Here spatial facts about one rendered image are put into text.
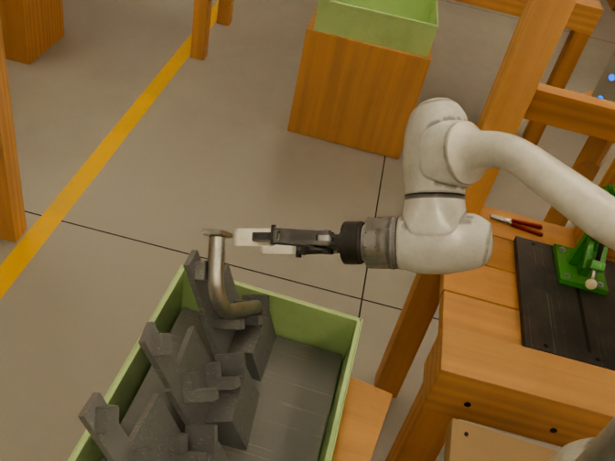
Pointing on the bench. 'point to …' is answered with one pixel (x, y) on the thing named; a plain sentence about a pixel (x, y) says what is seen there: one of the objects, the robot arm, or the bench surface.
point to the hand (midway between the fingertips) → (253, 241)
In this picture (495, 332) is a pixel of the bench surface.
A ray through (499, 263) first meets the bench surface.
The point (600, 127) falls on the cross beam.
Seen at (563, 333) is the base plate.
